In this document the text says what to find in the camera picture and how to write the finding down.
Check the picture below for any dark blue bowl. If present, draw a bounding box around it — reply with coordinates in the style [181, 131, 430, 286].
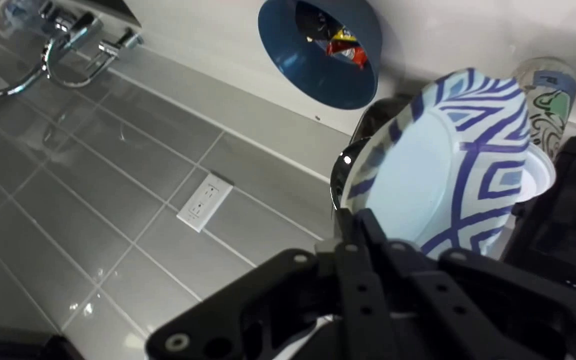
[258, 0, 385, 110]

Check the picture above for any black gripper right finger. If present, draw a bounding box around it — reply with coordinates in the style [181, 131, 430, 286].
[382, 243, 576, 360]

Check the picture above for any chrome lidded canister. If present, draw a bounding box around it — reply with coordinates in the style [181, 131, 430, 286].
[330, 96, 412, 210]

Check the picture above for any blue patterned white plate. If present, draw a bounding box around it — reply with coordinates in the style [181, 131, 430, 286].
[344, 68, 531, 259]

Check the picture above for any white wall outlet right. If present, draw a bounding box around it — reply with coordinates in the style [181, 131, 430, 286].
[177, 175, 232, 233]

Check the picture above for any chrome sink faucet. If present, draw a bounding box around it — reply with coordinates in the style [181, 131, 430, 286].
[0, 0, 142, 99]

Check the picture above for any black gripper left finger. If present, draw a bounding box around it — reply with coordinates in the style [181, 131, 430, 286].
[335, 210, 396, 360]

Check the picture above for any lidded paper cup right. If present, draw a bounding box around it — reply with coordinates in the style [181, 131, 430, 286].
[511, 56, 576, 207]

